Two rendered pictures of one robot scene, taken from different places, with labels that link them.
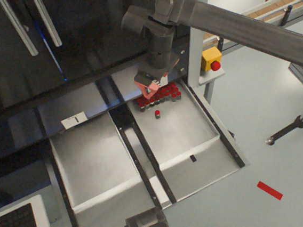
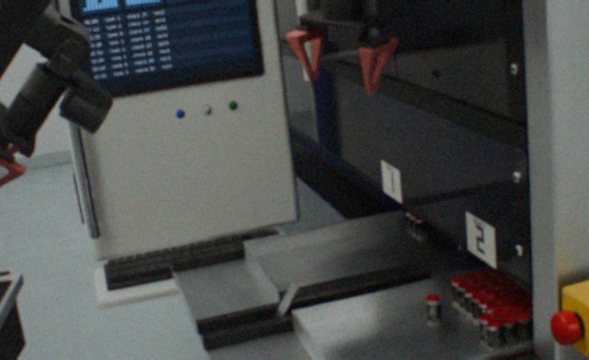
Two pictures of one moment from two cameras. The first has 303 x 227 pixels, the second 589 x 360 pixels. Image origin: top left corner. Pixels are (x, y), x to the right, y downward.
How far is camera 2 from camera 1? 1.37 m
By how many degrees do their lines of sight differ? 78
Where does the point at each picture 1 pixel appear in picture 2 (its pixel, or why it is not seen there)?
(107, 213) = (224, 284)
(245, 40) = not seen: outside the picture
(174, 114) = (443, 346)
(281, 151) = not seen: outside the picture
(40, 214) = not seen: hidden behind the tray
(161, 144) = (354, 330)
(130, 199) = (238, 303)
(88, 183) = (292, 264)
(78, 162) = (338, 252)
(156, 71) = (314, 15)
